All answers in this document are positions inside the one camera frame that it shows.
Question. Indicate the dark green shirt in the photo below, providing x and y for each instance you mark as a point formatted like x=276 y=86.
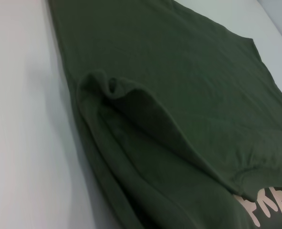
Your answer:
x=179 y=107

